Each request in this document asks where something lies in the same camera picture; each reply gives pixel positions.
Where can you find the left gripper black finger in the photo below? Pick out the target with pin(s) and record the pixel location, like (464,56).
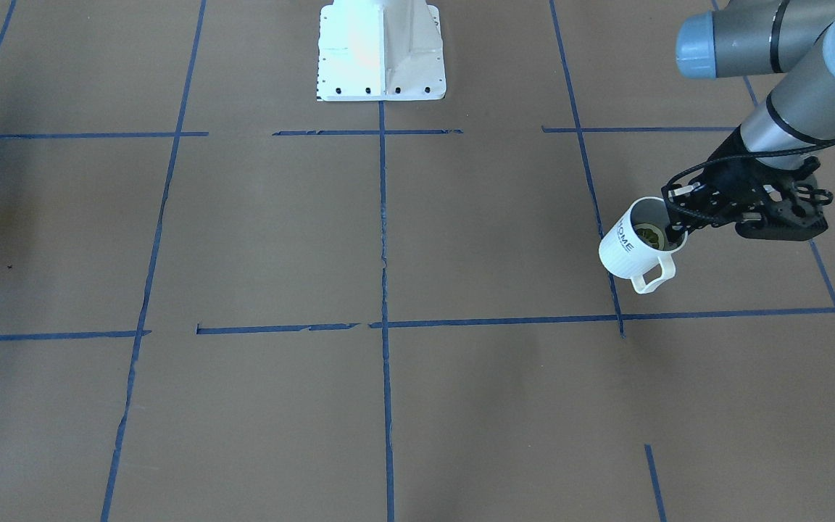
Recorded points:
(676,232)

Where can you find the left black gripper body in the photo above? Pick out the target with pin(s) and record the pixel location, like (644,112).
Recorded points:
(731,175)

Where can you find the lemon slice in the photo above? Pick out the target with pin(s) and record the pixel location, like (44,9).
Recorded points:
(651,235)

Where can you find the white mug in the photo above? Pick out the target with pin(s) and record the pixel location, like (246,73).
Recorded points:
(625,256)

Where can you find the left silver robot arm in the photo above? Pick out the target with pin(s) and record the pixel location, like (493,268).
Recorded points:
(796,120)

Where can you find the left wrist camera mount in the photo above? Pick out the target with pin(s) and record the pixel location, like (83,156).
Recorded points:
(787,210)

